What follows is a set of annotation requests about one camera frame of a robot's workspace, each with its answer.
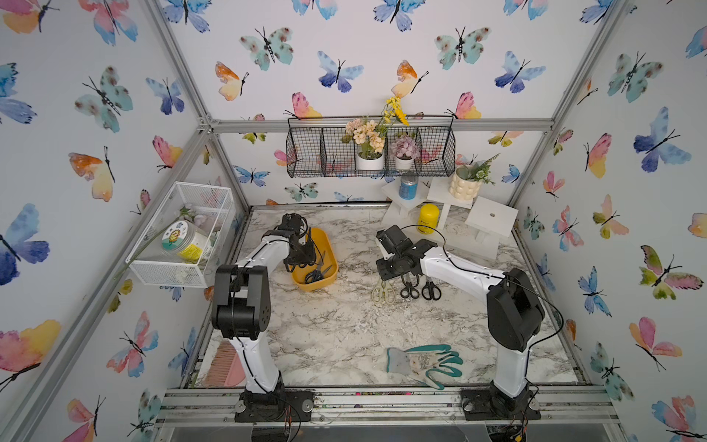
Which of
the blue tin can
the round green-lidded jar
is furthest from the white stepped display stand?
the round green-lidded jar

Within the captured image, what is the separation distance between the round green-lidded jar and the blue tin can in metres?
0.65

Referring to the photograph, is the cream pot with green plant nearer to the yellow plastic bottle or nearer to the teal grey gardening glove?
the yellow plastic bottle

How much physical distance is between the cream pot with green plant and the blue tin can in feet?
0.44

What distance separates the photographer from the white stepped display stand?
957 mm

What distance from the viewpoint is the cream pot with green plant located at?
34.0 inches

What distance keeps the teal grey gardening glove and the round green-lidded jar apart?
1.99 ft

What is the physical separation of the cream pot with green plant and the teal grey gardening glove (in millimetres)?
488

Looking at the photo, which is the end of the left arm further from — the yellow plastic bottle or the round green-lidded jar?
the yellow plastic bottle

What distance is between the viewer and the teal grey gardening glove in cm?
80

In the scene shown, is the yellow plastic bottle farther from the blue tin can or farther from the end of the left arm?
the end of the left arm

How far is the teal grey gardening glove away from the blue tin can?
523mm

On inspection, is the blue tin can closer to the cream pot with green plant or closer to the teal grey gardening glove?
the cream pot with green plant

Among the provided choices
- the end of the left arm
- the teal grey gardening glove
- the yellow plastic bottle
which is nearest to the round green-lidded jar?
the end of the left arm

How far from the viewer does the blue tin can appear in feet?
3.28
